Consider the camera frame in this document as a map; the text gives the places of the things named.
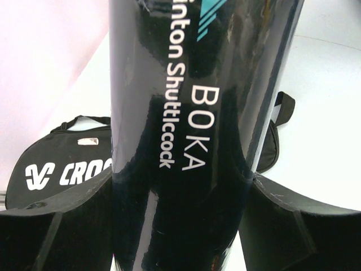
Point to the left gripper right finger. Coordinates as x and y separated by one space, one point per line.
284 230

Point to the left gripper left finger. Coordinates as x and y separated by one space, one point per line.
68 231

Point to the black shuttlecock tube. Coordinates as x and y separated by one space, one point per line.
193 85

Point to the black racket bag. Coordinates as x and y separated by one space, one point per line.
65 158

